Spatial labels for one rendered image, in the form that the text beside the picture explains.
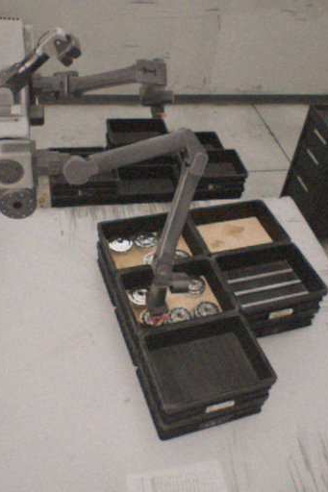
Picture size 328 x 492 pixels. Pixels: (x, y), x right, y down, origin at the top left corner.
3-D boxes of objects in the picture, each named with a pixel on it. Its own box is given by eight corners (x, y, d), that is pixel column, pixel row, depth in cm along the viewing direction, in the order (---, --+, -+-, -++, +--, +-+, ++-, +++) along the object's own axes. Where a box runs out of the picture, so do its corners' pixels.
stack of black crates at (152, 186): (116, 236, 325) (119, 194, 302) (111, 207, 346) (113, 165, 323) (177, 233, 334) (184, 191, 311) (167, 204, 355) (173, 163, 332)
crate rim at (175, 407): (165, 414, 157) (166, 410, 156) (137, 337, 177) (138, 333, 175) (278, 383, 170) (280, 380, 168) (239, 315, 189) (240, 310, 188)
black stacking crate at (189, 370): (163, 429, 164) (166, 410, 156) (136, 354, 183) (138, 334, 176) (269, 398, 176) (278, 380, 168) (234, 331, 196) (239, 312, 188)
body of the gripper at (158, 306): (160, 292, 186) (163, 279, 181) (169, 314, 179) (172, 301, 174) (143, 295, 184) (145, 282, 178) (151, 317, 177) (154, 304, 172)
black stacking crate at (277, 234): (204, 275, 216) (209, 256, 208) (180, 229, 235) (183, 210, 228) (285, 259, 228) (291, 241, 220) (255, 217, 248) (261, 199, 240)
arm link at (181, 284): (153, 257, 176) (159, 265, 168) (185, 256, 178) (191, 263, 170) (151, 288, 179) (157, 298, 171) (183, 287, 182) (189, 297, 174)
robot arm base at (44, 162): (33, 171, 160) (30, 138, 152) (59, 170, 162) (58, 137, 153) (34, 188, 154) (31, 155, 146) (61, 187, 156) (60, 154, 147)
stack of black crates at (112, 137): (109, 198, 353) (111, 142, 322) (104, 172, 374) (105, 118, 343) (164, 195, 362) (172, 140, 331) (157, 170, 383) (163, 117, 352)
